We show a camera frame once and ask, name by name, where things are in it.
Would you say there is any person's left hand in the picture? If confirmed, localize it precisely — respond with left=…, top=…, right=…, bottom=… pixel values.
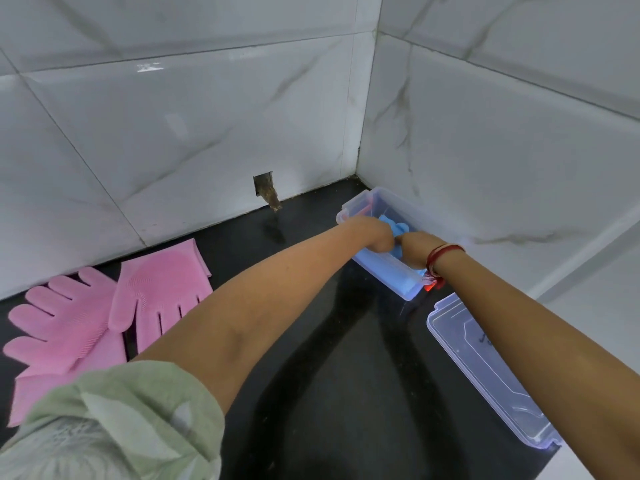
left=349, top=216, right=396, bottom=255

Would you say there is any person's right hand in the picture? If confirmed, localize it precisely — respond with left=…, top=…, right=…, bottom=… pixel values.
left=399, top=231, right=449, bottom=271

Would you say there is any clear plastic storage box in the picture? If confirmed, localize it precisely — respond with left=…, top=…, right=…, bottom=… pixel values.
left=335, top=187, right=467, bottom=302

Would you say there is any clear plastic box lid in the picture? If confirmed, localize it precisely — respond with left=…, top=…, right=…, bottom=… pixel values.
left=425, top=292, right=563, bottom=451

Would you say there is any pink silicone glove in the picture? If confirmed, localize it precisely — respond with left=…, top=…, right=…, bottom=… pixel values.
left=2, top=266, right=129, bottom=428
left=108, top=238, right=214, bottom=355

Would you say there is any person's right forearm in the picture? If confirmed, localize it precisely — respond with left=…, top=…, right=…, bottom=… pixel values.
left=435, top=249, right=640, bottom=480

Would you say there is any person's left forearm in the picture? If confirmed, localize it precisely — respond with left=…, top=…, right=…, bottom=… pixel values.
left=132, top=219, right=371, bottom=415

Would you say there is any pale green shirt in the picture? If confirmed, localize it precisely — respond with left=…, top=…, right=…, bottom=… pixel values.
left=0, top=360, right=227, bottom=480

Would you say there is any red thread bracelet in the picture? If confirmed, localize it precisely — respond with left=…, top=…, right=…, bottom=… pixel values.
left=422, top=243, right=467, bottom=291

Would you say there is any brown pipe stub in wall hole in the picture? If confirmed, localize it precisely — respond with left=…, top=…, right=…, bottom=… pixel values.
left=253, top=170, right=283, bottom=213

